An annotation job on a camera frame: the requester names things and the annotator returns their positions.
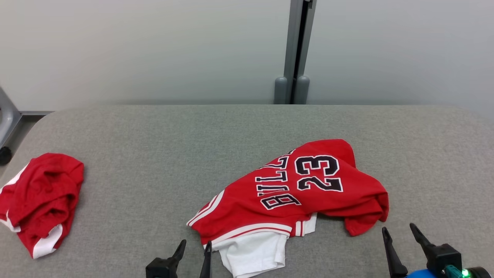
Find grey cylindrical post foot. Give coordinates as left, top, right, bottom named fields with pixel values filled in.
left=274, top=76, right=288, bottom=105
left=295, top=76, right=310, bottom=105

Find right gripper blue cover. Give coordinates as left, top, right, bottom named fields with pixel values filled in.
left=382, top=223, right=494, bottom=278

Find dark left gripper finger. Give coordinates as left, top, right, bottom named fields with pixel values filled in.
left=171, top=239, right=187, bottom=268
left=199, top=241, right=213, bottom=278

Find red shorts with white trim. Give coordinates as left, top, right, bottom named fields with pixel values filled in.
left=0, top=153, right=85, bottom=259

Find grey partition post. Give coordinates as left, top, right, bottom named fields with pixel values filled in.
left=284, top=0, right=318, bottom=105

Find red basketball jersey number 23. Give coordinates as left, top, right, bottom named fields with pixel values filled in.
left=187, top=139, right=389, bottom=278

